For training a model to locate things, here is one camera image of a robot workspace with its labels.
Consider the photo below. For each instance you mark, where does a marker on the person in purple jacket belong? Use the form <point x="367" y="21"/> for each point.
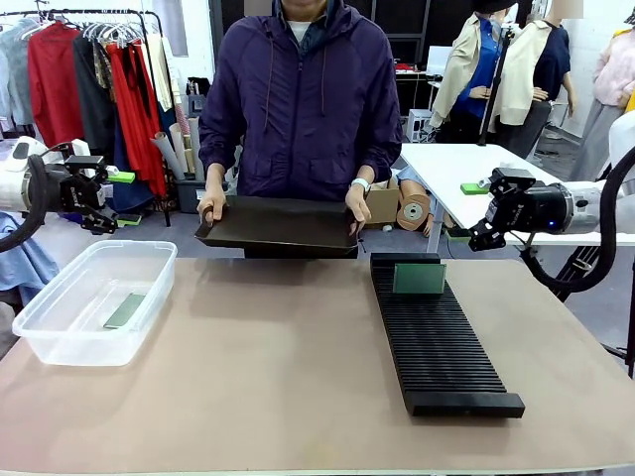
<point x="297" y="109"/>

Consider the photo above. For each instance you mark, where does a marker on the cream hanging garment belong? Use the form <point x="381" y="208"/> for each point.
<point x="159" y="69"/>

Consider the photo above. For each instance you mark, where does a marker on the white paper roll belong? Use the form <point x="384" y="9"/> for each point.
<point x="168" y="154"/>

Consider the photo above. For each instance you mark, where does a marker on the person's left hand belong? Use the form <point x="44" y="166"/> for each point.
<point x="358" y="205"/>

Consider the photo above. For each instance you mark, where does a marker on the black clothes rack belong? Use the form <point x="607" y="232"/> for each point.
<point x="154" y="30"/>

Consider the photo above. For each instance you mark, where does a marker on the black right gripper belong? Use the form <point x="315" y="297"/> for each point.
<point x="526" y="208"/>

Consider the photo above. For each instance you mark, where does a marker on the person's left forearm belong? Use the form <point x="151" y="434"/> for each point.
<point x="382" y="163"/>

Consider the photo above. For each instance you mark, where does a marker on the light grey-blue hanging garment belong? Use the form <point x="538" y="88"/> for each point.
<point x="15" y="74"/>

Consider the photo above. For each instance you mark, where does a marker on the grey storage bin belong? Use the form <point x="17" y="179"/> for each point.
<point x="191" y="196"/>

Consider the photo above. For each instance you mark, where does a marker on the mannequin in beige jacket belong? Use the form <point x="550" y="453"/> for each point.
<point x="466" y="64"/>

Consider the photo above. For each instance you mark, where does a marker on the clear plastic storage box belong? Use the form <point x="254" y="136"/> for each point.
<point x="59" y="342"/>

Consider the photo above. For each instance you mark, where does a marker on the red long-sleeve top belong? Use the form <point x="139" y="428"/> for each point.
<point x="52" y="84"/>

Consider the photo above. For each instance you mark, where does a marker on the mannequin in cream and navy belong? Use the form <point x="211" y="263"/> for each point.
<point x="526" y="79"/>

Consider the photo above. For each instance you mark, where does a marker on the light blue cloth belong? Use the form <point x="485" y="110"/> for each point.
<point x="25" y="263"/>

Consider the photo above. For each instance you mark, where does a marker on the white monitor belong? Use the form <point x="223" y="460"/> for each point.
<point x="439" y="59"/>

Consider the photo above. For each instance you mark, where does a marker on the dark grey hanging garment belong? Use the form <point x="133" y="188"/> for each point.
<point x="91" y="99"/>

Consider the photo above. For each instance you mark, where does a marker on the white side table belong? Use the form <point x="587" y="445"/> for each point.
<point x="446" y="168"/>

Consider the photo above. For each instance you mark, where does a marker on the green PCB board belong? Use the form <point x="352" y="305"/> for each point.
<point x="419" y="278"/>
<point x="124" y="311"/>

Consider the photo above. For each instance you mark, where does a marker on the black slotted PCB rack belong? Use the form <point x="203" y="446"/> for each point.
<point x="436" y="347"/>

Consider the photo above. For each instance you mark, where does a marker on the mannequin in pink top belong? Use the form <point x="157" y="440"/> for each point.
<point x="610" y="74"/>

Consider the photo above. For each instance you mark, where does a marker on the black handbag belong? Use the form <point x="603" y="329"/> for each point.
<point x="198" y="101"/>

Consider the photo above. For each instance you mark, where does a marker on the white wristwatch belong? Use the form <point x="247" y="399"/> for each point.
<point x="360" y="184"/>

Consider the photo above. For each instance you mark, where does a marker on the black stand leg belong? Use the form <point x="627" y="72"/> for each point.
<point x="631" y="357"/>

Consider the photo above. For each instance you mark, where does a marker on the person's right forearm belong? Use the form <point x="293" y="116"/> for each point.
<point x="220" y="158"/>

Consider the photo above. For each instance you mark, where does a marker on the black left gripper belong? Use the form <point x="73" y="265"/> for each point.
<point x="74" y="191"/>

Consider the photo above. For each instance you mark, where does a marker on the brown cardboard box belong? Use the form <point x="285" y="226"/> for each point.
<point x="382" y="205"/>

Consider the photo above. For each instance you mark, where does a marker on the grey paper roll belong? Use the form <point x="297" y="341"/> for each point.
<point x="194" y="149"/>

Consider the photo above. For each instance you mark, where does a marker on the red long dress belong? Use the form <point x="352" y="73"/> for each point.
<point x="131" y="114"/>

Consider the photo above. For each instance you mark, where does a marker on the white open frame case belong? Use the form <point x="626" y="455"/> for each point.
<point x="419" y="126"/>

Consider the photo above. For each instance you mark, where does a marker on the person's right hand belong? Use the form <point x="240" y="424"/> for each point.
<point x="212" y="205"/>

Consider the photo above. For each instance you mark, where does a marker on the black plastic tray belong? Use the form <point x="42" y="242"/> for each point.
<point x="278" y="223"/>

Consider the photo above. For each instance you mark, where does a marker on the tan bare mannequin torso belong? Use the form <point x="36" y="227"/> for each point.
<point x="414" y="210"/>

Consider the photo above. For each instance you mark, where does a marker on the beige paper roll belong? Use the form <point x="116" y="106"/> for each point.
<point x="178" y="144"/>

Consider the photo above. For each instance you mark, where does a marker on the black tripod pole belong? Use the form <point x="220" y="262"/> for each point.
<point x="496" y="89"/>

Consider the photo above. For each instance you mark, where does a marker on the black tripod legs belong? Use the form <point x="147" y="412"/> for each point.
<point x="578" y="263"/>

